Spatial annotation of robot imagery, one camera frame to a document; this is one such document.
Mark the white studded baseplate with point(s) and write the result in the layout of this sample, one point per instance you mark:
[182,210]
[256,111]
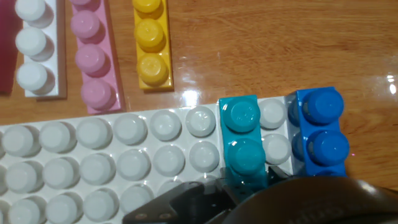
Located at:
[124,161]

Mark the white flat four-stud block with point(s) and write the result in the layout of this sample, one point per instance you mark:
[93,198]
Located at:
[34,49]

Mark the yellow flat four-stud block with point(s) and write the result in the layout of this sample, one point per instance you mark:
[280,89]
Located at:
[152,46]

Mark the pink flat four-stud block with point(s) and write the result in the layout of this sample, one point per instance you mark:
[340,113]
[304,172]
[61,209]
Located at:
[93,62]

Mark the blue four-stud block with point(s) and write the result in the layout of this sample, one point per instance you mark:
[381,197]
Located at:
[323,133]

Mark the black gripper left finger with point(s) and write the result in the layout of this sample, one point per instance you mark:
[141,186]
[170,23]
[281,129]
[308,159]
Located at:
[186,202]

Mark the teal four-stud block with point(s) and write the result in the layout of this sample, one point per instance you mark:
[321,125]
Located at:
[244,140]

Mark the magenta three-stud block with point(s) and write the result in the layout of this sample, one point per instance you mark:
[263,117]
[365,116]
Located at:
[6,46]

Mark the varnished wooden board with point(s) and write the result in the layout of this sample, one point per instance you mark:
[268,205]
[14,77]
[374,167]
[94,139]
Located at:
[280,40]

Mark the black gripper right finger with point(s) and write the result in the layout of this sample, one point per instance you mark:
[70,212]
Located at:
[311,202]

